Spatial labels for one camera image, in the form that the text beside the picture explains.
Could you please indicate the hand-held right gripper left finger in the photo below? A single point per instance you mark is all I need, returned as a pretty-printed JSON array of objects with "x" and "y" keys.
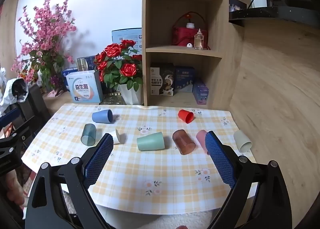
[{"x": 98, "y": 159}]

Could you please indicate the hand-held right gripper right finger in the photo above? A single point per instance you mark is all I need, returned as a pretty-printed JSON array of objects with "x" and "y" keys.
[{"x": 220, "y": 159}]

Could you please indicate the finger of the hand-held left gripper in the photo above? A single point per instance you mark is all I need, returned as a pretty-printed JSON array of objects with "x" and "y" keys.
[
  {"x": 23, "y": 126},
  {"x": 10, "y": 117}
]

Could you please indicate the clear teal cup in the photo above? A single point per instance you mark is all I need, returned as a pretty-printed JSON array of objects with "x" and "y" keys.
[{"x": 88, "y": 135}]

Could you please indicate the pink cup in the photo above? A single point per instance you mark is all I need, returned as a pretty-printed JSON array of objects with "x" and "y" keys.
[{"x": 201, "y": 139}]

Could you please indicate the pale grey-green cup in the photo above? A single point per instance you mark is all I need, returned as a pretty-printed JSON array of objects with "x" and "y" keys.
[{"x": 242, "y": 141}]

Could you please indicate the white cup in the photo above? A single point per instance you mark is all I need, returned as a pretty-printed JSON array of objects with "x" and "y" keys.
[{"x": 117, "y": 137}]

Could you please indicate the clear brown cup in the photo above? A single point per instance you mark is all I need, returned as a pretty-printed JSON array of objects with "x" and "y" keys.
[{"x": 183, "y": 141}]

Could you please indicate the blue cup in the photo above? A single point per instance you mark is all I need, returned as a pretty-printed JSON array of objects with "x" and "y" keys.
[{"x": 102, "y": 116}]

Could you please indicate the red cup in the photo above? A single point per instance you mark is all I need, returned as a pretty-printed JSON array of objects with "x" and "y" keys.
[{"x": 185, "y": 115}]

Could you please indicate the mint green cup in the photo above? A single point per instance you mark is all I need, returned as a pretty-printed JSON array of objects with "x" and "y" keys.
[{"x": 150, "y": 141}]

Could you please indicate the person's left hand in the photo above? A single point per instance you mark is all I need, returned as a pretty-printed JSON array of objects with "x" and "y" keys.
[{"x": 13, "y": 189}]

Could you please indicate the black chair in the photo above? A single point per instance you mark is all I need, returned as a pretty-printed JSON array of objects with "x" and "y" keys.
[{"x": 35, "y": 104}]

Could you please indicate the white plush toy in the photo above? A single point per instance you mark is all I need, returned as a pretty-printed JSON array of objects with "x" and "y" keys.
[{"x": 8, "y": 91}]

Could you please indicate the yellow plaid tablecloth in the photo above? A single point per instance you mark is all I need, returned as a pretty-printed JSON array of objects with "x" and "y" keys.
[{"x": 150, "y": 169}]

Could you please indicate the gold foil tray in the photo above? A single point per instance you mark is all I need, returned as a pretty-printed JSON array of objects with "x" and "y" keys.
[{"x": 112, "y": 98}]

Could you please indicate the purple box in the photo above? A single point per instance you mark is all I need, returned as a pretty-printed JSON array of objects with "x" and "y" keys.
[{"x": 200, "y": 92}]

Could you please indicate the white pleated vase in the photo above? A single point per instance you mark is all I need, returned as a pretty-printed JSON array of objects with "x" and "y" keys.
[{"x": 130, "y": 95}]

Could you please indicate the white and blue box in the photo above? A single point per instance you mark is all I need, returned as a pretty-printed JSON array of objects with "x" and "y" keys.
[{"x": 84, "y": 86}]

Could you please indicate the pink blossom flowers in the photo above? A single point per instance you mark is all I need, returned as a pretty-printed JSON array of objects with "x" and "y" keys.
[{"x": 42, "y": 41}]

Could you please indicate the metal tumbler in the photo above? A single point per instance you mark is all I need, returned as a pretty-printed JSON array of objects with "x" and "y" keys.
[{"x": 81, "y": 65}]

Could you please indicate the blue printed box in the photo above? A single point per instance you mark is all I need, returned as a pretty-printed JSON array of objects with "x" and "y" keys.
[{"x": 184, "y": 79}]

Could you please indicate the red rose bouquet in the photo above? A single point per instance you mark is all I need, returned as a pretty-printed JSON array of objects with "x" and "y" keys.
[{"x": 120, "y": 65}]

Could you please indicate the dark snack box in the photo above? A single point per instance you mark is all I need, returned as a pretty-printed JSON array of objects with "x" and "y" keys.
[{"x": 162, "y": 80}]

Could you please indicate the glass perfume bottle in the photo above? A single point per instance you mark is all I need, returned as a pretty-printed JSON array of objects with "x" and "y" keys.
[{"x": 199, "y": 40}]

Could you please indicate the large light blue box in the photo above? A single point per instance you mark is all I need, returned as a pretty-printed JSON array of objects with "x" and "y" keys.
[{"x": 126, "y": 37}]

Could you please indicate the wooden shelf unit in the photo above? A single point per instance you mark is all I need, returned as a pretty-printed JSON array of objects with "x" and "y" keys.
[{"x": 185, "y": 39}]

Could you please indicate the white jar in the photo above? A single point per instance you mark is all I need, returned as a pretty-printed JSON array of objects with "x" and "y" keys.
[{"x": 190, "y": 25}]

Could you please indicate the dark picture card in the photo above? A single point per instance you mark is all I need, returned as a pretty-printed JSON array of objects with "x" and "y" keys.
[{"x": 236, "y": 6}]

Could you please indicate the black speckled counter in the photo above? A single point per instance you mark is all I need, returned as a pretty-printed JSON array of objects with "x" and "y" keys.
[{"x": 275, "y": 14}]

